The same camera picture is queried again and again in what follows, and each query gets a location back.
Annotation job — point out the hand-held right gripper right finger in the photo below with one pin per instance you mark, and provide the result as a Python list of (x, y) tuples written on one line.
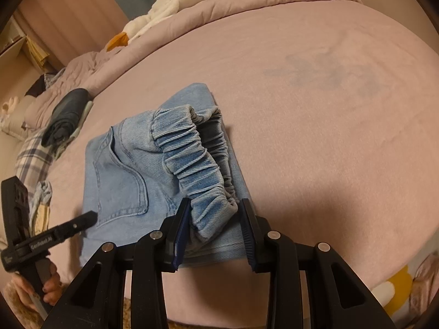
[(247, 236)]

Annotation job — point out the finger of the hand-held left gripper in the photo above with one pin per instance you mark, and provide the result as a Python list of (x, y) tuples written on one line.
[(73, 225)]

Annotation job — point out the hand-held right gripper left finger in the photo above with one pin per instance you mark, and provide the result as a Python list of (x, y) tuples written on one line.
[(181, 234)]

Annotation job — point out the light blue denim pants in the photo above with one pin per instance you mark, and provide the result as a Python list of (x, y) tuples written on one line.
[(127, 178)]

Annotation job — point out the person's left forearm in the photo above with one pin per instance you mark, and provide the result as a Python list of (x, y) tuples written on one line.
[(17, 294)]

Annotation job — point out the person's left hand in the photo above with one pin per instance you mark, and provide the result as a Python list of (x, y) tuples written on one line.
[(52, 286)]

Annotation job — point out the beige garment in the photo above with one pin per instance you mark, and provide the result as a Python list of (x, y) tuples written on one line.
[(40, 219)]

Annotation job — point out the light blue cloth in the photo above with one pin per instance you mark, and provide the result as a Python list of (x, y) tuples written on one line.
[(43, 193)]

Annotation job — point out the grey-blue plaid garment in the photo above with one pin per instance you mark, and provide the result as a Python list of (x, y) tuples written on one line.
[(34, 164)]

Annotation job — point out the person's brown fuzzy clothing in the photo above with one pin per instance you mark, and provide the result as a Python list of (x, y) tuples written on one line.
[(128, 313)]

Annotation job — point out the dark folded clothes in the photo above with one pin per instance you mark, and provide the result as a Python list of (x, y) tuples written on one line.
[(65, 116)]

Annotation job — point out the cream plush pillow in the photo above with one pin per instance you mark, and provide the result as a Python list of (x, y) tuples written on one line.
[(13, 118)]

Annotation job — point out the pink bed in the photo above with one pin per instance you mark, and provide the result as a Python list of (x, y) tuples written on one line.
[(308, 126)]

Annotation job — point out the yellow and white flower cushion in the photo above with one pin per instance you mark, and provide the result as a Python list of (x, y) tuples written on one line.
[(394, 288)]

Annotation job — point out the yellow papers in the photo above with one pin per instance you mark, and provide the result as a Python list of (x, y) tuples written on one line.
[(38, 53)]

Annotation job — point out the pink curtain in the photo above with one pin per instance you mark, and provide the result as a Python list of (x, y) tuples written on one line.
[(75, 17)]

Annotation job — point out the pink quilt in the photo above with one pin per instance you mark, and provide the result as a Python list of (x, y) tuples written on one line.
[(212, 13)]

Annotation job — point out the white goose plush toy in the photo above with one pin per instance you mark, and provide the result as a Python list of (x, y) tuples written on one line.
[(178, 3)]

